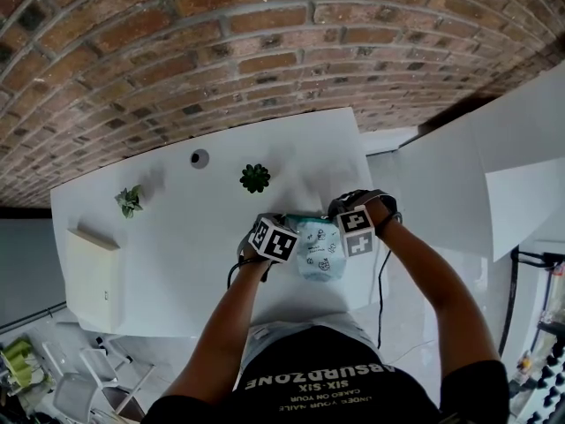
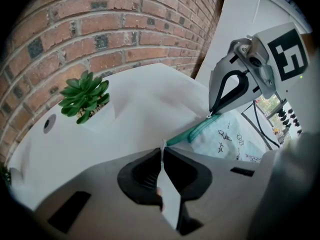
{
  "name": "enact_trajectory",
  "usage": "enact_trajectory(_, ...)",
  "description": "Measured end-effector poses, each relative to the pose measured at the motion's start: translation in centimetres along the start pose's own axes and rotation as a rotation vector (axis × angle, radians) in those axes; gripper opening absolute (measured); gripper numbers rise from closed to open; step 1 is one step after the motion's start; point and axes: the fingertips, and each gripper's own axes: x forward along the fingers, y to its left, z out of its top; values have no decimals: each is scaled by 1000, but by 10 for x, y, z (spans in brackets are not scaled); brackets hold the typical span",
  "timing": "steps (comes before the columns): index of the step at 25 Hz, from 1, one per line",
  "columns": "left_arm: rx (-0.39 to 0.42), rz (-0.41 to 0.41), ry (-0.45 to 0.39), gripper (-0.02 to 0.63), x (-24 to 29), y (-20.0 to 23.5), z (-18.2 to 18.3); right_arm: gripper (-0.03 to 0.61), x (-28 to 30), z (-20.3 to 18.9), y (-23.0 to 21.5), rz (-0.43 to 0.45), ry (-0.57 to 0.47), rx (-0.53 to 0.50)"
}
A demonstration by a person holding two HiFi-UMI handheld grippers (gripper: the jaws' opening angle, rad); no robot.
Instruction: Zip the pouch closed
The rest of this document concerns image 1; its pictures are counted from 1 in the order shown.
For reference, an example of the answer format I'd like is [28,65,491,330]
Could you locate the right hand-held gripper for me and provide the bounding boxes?
[328,188,396,259]

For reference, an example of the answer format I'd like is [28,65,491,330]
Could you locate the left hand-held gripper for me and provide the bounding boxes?
[237,212,301,265]

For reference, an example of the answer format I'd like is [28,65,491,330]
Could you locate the person's left forearm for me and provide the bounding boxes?
[165,258,275,414]

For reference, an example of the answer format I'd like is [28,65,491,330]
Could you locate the person's right forearm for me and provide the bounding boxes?
[365,199,502,370]

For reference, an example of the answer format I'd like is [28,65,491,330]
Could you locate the dark green succulent in pot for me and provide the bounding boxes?
[239,163,272,194]

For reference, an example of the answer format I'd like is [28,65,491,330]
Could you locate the person's black printed t-shirt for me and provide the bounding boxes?
[143,324,513,424]

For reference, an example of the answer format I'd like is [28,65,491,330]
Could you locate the pale green leafy potted plant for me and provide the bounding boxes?
[114,184,145,219]

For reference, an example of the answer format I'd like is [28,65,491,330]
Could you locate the black metal rack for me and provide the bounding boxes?
[498,247,565,355]

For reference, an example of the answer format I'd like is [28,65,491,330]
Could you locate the cream flat box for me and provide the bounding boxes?
[64,225,121,333]

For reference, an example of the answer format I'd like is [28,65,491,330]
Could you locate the white chair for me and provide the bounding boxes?
[79,346,155,419]
[43,340,96,423]

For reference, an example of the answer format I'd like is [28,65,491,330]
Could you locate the black spiked foam panel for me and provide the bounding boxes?
[524,342,565,424]

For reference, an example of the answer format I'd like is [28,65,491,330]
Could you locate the light green container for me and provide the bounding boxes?
[0,337,34,384]

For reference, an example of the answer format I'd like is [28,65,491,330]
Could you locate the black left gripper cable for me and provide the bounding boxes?
[226,254,249,292]

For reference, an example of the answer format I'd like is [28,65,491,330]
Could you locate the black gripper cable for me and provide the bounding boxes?
[226,254,249,292]
[376,249,394,351]

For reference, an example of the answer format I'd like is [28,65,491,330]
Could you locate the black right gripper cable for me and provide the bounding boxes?
[376,249,394,351]

